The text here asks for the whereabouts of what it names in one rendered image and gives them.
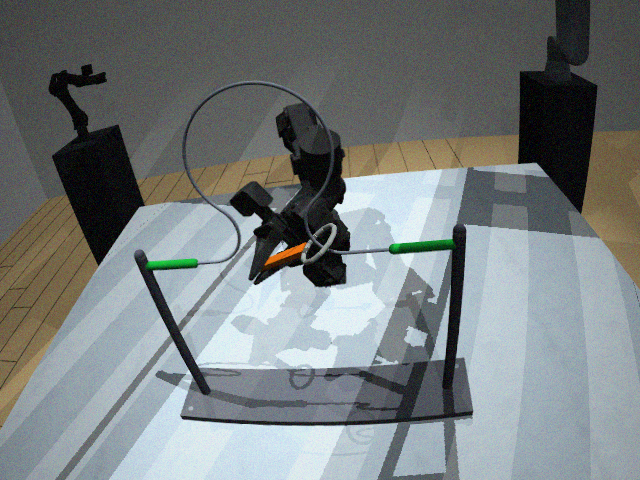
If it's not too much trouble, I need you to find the orange handle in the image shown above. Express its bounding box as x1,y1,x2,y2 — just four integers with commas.
261,223,337,272

